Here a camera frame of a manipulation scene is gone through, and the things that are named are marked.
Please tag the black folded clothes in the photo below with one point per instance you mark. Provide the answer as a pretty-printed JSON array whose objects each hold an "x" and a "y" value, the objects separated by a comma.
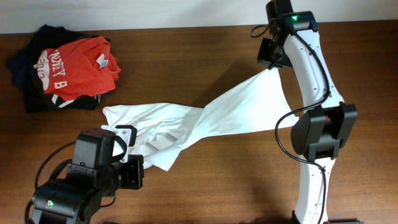
[{"x": 24, "y": 75}]

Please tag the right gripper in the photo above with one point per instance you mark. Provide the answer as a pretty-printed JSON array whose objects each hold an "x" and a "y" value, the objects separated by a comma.
[{"x": 264, "y": 56}]

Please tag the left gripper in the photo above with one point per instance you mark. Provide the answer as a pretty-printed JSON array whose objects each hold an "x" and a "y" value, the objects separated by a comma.
[{"x": 135, "y": 165}]

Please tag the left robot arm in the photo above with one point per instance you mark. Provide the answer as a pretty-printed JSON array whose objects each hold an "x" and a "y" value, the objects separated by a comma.
[{"x": 64, "y": 199}]

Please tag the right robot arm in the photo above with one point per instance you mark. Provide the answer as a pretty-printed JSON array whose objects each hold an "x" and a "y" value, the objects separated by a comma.
[{"x": 327, "y": 121}]

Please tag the white t-shirt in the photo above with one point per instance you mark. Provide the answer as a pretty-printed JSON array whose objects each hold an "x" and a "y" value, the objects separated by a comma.
[{"x": 165, "y": 129}]

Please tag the red printed t-shirt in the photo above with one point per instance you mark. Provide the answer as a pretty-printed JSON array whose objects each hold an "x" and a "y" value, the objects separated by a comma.
[{"x": 84, "y": 67}]

